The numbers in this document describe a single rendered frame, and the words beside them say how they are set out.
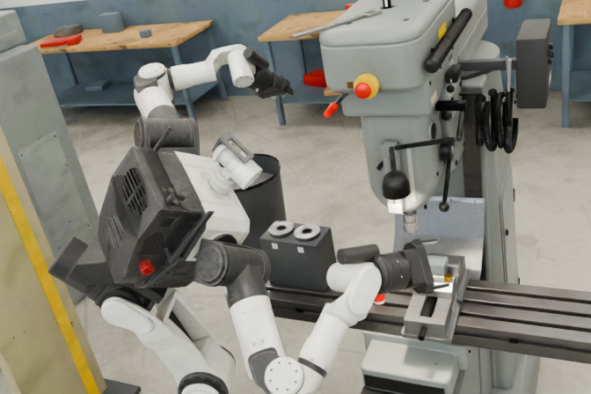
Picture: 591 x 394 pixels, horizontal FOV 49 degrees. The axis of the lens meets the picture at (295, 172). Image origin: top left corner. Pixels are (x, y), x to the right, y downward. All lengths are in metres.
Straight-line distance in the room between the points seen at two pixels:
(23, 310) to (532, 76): 2.27
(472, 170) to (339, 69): 0.85
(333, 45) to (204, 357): 0.91
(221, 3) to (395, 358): 5.34
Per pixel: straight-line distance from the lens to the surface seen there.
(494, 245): 2.46
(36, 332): 3.16
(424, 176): 1.81
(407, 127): 1.74
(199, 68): 1.95
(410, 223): 1.97
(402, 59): 1.53
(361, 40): 1.54
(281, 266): 2.24
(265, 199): 3.80
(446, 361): 2.08
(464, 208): 2.34
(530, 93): 1.96
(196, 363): 1.85
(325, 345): 1.36
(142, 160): 1.50
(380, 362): 2.10
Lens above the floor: 2.28
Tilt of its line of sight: 26 degrees down
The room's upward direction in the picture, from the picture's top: 11 degrees counter-clockwise
